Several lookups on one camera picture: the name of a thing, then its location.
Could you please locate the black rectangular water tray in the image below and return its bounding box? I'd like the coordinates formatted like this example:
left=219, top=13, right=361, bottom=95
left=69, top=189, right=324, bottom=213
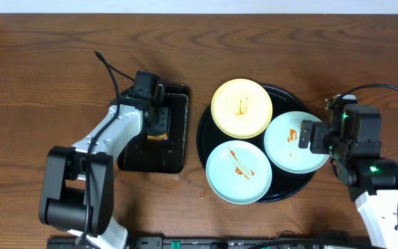
left=117, top=85, right=190, bottom=174

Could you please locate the black round serving tray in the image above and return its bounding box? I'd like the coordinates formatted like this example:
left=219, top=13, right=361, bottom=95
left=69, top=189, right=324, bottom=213
left=196, top=84, right=315, bottom=203

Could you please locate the yellow dirty plate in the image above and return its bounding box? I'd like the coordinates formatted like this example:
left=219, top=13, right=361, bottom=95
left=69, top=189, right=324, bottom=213
left=211, top=79, right=273, bottom=139

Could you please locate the light blue plate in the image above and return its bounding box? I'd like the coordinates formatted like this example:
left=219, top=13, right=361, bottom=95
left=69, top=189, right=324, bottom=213
left=264, top=111, right=329, bottom=174
left=205, top=140, right=272, bottom=205

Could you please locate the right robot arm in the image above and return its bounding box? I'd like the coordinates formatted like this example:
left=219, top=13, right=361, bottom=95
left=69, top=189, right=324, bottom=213
left=298, top=117, right=398, bottom=248

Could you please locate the light blue plate front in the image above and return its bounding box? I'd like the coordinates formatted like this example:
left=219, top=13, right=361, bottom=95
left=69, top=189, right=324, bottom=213
left=205, top=140, right=272, bottom=205

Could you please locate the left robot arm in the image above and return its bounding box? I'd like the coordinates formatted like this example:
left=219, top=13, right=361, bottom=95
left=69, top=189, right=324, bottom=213
left=39, top=98, right=171, bottom=248

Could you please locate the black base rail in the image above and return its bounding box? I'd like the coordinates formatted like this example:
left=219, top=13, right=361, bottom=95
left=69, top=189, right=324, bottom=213
left=46, top=236, right=386, bottom=249

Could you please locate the orange green scrub sponge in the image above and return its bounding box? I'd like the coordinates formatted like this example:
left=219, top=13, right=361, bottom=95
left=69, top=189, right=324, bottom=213
left=147, top=133, right=169, bottom=141

